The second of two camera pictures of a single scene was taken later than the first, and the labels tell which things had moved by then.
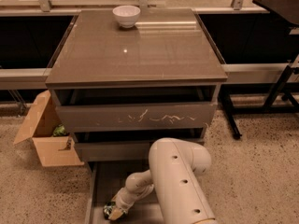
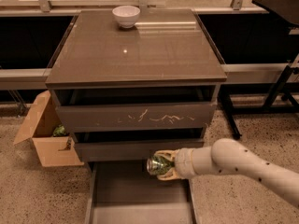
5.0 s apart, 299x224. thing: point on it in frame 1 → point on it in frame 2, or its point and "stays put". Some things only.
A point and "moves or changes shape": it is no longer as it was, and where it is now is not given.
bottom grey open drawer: [106, 179] stays put
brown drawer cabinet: [123, 78] stays put
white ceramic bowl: [126, 15] stays put
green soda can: [107, 208] moves or changes shape
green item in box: [59, 131] stays put
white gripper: [125, 200] → [184, 163]
